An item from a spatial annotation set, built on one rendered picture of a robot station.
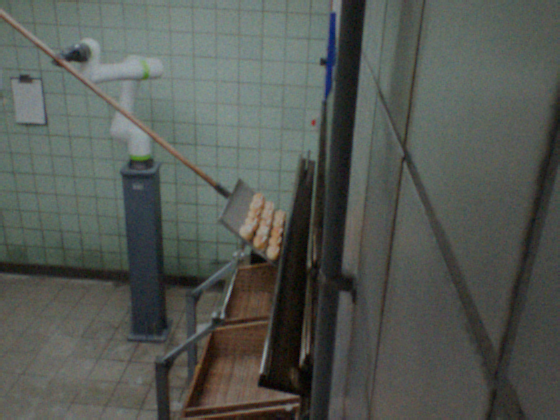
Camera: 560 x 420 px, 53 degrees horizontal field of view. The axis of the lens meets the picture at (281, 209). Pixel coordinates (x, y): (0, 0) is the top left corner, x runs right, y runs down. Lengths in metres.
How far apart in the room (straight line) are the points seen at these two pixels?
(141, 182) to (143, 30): 1.08
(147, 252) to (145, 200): 0.36
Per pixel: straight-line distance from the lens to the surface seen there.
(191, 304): 2.62
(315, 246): 1.31
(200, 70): 3.91
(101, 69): 3.19
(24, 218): 4.74
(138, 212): 3.53
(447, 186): 0.17
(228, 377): 2.70
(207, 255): 4.35
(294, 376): 1.43
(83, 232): 4.58
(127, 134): 3.43
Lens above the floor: 2.32
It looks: 23 degrees down
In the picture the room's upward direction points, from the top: 3 degrees clockwise
